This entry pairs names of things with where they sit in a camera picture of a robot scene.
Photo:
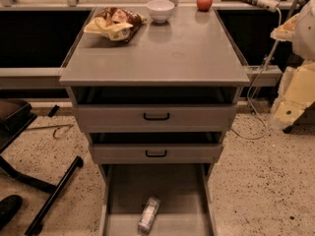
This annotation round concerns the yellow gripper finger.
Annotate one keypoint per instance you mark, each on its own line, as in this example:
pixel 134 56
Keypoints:
pixel 287 31
pixel 295 104

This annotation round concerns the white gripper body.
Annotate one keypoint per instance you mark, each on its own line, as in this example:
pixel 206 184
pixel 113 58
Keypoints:
pixel 305 29

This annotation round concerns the clear plastic water bottle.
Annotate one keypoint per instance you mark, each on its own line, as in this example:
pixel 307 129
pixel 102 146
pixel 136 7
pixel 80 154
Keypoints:
pixel 148 215

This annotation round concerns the grey drawer cabinet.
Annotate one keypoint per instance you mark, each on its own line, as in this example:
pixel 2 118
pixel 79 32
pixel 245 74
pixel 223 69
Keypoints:
pixel 187 61

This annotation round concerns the grey open bottom drawer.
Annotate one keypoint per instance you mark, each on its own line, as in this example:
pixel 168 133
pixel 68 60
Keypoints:
pixel 185 204

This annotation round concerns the grey top drawer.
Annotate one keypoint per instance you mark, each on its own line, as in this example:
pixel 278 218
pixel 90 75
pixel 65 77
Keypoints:
pixel 154 118

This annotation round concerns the grey middle drawer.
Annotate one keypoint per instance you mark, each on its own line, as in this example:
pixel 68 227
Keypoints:
pixel 146 154

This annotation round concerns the red apple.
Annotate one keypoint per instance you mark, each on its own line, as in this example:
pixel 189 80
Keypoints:
pixel 204 5

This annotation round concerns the white ceramic bowl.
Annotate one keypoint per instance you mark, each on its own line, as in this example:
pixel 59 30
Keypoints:
pixel 160 10

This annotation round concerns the brown yellow chip bag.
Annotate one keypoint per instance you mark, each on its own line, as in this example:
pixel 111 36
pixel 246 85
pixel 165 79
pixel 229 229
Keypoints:
pixel 115 24

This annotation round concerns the grey metal rail frame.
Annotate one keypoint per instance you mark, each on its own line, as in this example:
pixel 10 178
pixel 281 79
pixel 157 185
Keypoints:
pixel 30 78

